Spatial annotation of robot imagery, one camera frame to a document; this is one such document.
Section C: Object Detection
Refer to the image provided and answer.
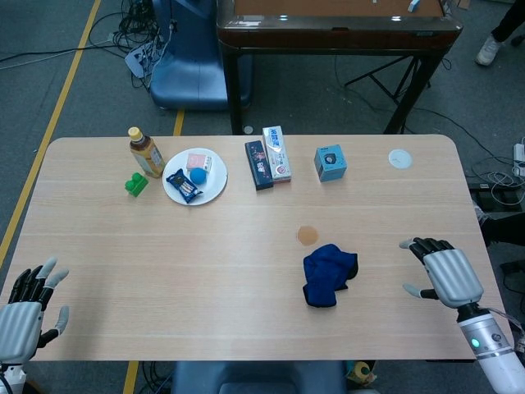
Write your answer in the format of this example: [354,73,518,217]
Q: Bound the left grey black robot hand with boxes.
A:
[0,257,71,364]

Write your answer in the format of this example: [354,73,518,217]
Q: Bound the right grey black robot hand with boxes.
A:
[399,236,485,309]

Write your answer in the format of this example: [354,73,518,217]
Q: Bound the dark blue cloth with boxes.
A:
[302,243,359,308]

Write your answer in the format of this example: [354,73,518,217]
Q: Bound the brown round liquid stain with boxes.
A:
[296,225,320,246]

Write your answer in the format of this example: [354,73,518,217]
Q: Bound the grey shoe of seated person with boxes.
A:
[473,200,491,227]

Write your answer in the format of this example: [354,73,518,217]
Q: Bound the seated person black trousers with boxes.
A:
[482,213,525,247]

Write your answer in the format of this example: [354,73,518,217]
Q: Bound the yellow green tape roll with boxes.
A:
[346,360,378,387]

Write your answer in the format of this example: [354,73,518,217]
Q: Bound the white power strip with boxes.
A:
[513,142,525,177]

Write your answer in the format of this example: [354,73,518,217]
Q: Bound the light blue cube box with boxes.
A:
[313,143,349,183]

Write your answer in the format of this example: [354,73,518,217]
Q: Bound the green toy building brick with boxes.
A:
[124,172,150,198]

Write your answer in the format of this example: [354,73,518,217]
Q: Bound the black tripod stand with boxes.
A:
[344,55,431,102]

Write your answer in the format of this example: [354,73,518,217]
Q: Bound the white red toothpaste box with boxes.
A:
[262,126,294,185]

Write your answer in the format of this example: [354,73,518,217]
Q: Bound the tea bottle with yellow cap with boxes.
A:
[127,126,167,180]

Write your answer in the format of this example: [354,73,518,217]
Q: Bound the blue snack packet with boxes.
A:
[166,168,204,204]

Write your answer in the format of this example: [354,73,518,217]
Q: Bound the blue grey robot torso base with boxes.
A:
[171,360,348,394]

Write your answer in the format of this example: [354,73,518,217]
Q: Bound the long dark blue box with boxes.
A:
[244,140,275,191]

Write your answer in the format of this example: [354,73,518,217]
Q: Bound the white sneaker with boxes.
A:
[475,34,504,66]

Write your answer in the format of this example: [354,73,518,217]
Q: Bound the white paper plate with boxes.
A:
[162,147,229,206]

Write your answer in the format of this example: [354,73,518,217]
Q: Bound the small pink white box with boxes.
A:
[185,151,215,173]

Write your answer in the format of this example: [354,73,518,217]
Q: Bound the person leg black trousers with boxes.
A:
[491,0,525,44]

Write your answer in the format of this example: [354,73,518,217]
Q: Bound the dark wood mahjong table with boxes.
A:
[216,0,463,135]

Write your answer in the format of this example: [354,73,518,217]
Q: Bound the white printed paper sheet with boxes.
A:
[124,40,165,78]

